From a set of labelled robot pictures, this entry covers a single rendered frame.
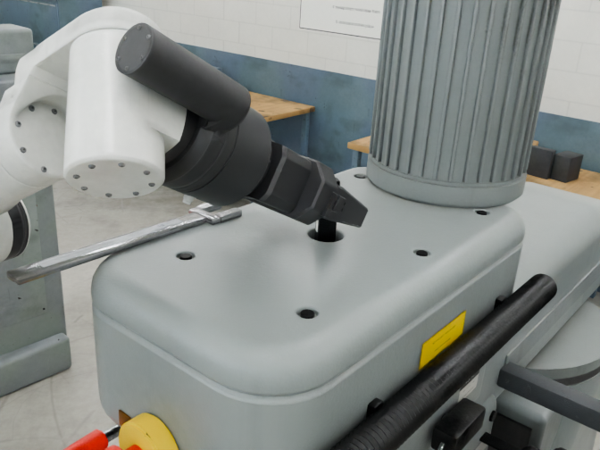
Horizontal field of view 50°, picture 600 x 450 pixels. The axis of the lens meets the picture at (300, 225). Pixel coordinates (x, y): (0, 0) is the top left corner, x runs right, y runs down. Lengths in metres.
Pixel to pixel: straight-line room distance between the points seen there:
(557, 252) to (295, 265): 0.58
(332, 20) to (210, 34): 1.55
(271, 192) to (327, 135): 5.48
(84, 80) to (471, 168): 0.46
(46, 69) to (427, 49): 0.41
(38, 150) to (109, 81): 0.10
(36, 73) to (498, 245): 0.48
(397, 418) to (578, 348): 0.69
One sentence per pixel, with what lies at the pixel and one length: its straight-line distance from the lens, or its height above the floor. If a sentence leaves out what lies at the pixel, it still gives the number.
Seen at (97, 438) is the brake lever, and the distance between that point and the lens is 0.69.
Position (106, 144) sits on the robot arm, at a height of 2.04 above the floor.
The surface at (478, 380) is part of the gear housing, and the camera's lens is 0.86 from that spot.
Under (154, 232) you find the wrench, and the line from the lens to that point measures 0.64.
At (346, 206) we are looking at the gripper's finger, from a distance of 0.59.
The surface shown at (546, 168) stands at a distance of 4.52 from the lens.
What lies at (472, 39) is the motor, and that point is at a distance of 0.73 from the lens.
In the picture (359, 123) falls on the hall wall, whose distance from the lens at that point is 5.78.
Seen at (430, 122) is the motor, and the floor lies 1.99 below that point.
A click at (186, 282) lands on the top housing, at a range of 0.56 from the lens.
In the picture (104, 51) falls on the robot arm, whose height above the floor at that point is 2.09.
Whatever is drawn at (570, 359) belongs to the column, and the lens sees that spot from 1.18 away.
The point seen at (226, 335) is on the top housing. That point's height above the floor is 1.89.
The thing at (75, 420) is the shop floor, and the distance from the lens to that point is 3.47.
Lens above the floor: 2.15
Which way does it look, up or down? 23 degrees down
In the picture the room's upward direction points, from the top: 3 degrees clockwise
